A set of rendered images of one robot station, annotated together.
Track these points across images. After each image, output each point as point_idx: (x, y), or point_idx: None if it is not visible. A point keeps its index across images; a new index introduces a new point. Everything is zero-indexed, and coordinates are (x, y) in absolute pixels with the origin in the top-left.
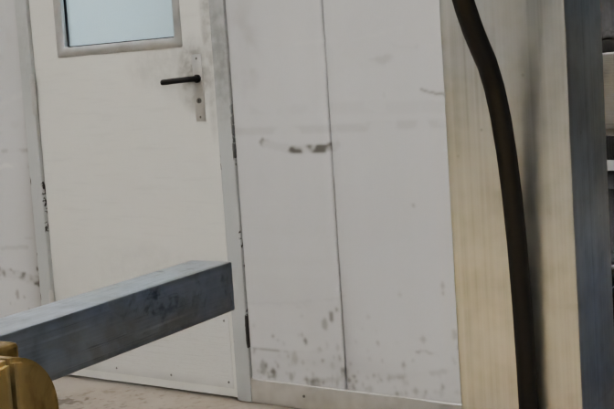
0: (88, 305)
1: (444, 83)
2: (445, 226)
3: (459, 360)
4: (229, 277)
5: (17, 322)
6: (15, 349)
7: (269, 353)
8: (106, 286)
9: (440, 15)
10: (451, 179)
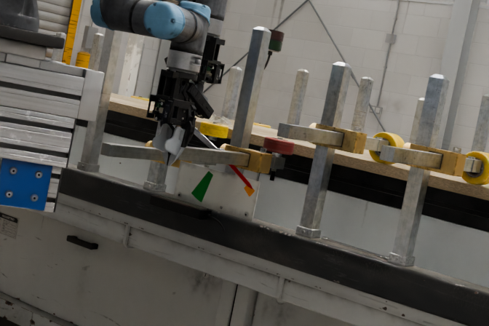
0: (311, 127)
1: (263, 73)
2: None
3: (257, 103)
4: (279, 126)
5: (323, 129)
6: (316, 124)
7: None
8: (310, 128)
9: (264, 66)
10: (260, 84)
